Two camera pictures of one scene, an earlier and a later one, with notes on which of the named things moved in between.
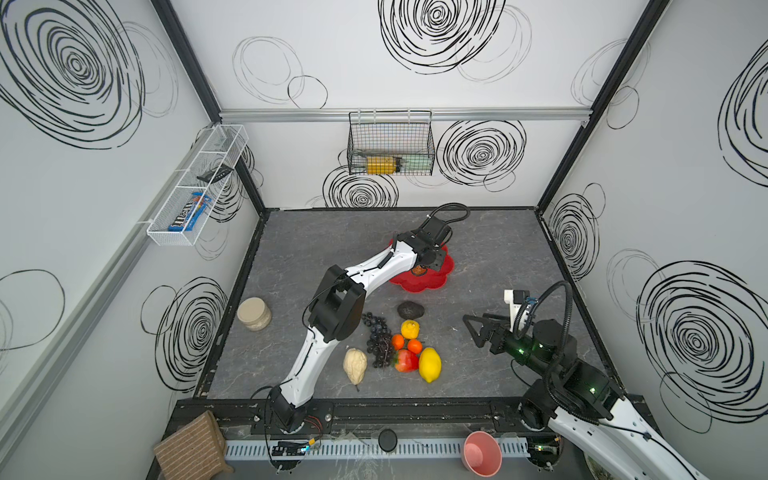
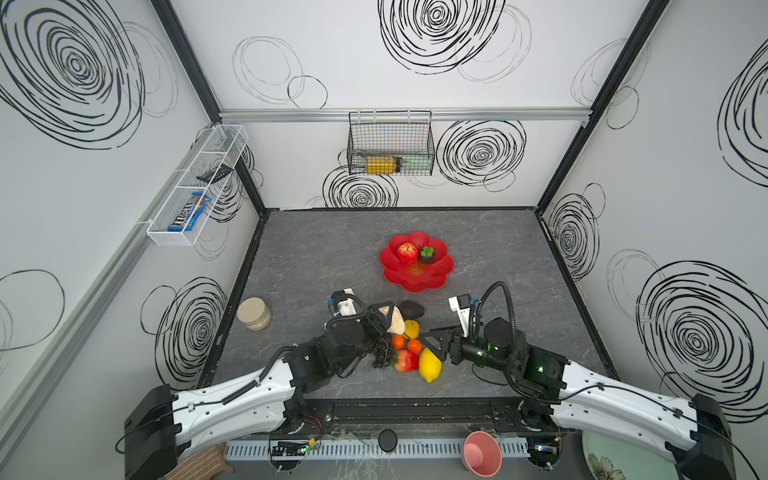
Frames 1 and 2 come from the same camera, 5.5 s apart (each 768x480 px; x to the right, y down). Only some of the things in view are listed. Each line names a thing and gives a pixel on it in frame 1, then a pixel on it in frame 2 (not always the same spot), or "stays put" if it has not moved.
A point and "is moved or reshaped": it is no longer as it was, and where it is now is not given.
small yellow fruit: x=410 y=329 stays put
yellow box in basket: x=381 y=165 stays put
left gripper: x=429 y=255 -> x=380 y=332
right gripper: x=495 y=333 -> x=449 y=344
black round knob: x=387 y=440 stays put
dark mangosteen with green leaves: x=419 y=270 is moved or reshaped
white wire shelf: x=198 y=186 stays put
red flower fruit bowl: x=431 y=279 stays put
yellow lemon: x=430 y=364 stays put
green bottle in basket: x=416 y=164 stays put
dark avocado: x=410 y=310 stays put
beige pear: x=354 y=365 is moved or reshaped
